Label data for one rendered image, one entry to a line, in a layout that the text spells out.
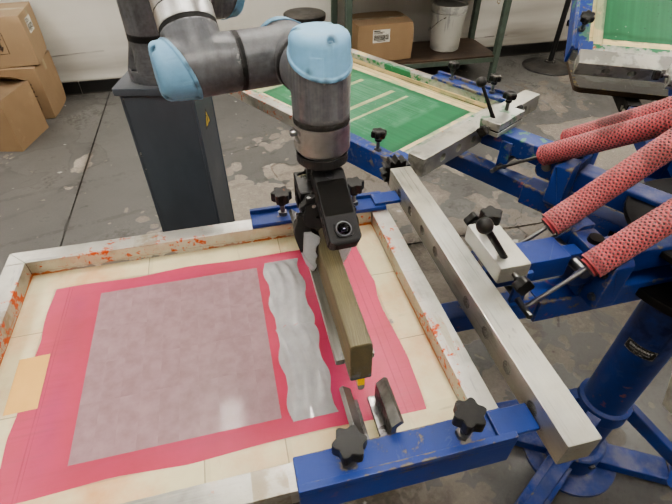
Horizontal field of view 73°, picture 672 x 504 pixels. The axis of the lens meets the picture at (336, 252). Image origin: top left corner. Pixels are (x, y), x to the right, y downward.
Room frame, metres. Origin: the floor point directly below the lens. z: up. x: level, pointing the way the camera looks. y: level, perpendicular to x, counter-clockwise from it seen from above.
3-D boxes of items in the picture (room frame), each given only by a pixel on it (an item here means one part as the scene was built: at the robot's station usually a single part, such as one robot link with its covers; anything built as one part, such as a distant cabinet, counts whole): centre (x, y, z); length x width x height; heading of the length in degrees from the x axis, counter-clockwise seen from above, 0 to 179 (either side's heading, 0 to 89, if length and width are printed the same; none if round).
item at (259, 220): (0.82, 0.04, 0.98); 0.30 x 0.05 x 0.07; 104
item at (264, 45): (0.65, 0.08, 1.39); 0.11 x 0.11 x 0.08; 25
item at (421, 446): (0.28, -0.09, 0.98); 0.30 x 0.05 x 0.07; 104
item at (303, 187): (0.57, 0.02, 1.23); 0.09 x 0.08 x 0.12; 14
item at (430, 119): (1.40, -0.19, 1.05); 1.08 x 0.61 x 0.23; 44
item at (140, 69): (1.09, 0.41, 1.25); 0.15 x 0.15 x 0.10
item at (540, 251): (0.63, -0.34, 1.02); 0.17 x 0.06 x 0.05; 104
